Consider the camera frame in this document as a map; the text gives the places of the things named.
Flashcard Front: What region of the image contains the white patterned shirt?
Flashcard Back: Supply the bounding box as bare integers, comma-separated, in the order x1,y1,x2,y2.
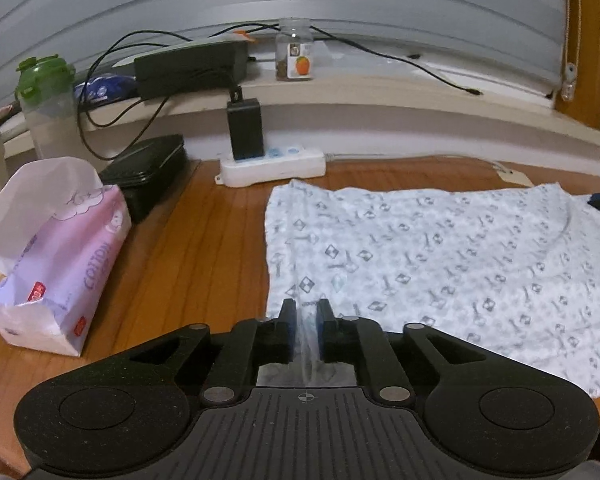
257,180,600,401

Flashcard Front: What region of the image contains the green-lid shaker bottle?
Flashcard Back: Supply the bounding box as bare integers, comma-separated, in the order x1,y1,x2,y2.
15,54,88,161

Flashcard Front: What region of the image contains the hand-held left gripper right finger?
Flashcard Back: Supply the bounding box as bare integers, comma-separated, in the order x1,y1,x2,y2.
318,299,516,406

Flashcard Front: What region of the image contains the wooden window frame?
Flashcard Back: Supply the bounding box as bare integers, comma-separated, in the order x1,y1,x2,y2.
552,0,600,133

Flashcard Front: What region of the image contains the black hard case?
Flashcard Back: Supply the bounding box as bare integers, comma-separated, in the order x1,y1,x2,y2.
99,133,190,226

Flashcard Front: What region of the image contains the pink tissue pack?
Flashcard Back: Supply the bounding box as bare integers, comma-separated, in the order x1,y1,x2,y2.
0,156,133,358

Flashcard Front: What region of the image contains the black power cable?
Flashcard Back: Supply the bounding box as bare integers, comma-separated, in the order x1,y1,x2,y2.
75,21,281,163

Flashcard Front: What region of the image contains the black power brick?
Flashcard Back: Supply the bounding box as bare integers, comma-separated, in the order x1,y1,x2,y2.
133,39,250,101

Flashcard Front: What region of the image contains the glass jar orange label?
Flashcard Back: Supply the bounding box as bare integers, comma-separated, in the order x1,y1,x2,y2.
274,16,315,82

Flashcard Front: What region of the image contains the black USB cable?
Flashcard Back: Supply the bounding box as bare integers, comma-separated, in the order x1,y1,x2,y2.
310,22,483,97

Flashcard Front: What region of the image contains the blue snack packet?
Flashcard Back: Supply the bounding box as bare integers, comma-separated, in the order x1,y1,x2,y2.
72,74,141,108

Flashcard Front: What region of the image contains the white power strip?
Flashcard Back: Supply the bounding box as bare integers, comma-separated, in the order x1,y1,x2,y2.
215,144,327,189

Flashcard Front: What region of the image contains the blind cord with clear pull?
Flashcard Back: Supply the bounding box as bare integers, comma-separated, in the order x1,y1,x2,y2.
560,0,580,103

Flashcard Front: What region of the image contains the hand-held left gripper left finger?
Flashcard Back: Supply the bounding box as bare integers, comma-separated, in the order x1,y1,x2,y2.
97,299,296,406

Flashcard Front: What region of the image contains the paper cable tag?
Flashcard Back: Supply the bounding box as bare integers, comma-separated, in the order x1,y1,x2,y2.
491,161,532,184

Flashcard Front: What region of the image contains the black plug-in charger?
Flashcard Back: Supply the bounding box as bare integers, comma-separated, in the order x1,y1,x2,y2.
226,85,266,162

